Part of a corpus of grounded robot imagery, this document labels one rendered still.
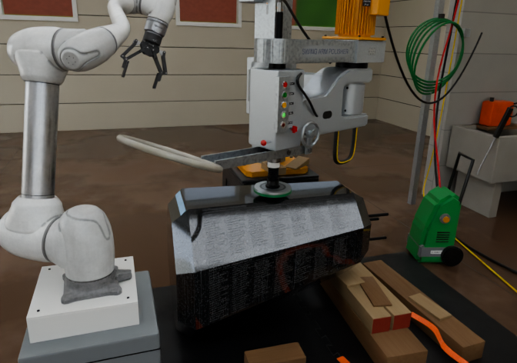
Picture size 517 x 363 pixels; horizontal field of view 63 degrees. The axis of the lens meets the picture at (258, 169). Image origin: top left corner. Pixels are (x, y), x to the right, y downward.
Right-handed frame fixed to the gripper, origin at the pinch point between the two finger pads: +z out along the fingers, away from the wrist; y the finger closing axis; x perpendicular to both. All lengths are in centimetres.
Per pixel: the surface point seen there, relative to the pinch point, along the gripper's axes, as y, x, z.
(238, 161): 58, 3, 21
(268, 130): 72, 8, 0
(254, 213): 81, 11, 45
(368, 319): 152, -25, 83
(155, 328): 14, -62, 78
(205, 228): 57, 12, 59
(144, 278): 17, -32, 73
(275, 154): 82, 10, 11
